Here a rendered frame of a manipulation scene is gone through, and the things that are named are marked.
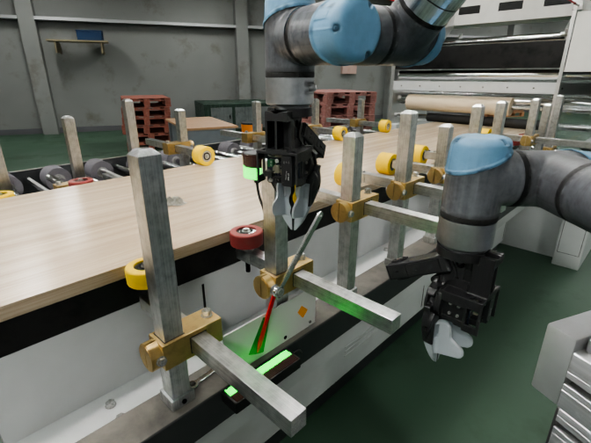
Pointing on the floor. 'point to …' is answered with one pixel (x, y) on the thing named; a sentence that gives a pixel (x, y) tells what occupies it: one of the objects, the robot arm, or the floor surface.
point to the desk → (202, 130)
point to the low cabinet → (229, 111)
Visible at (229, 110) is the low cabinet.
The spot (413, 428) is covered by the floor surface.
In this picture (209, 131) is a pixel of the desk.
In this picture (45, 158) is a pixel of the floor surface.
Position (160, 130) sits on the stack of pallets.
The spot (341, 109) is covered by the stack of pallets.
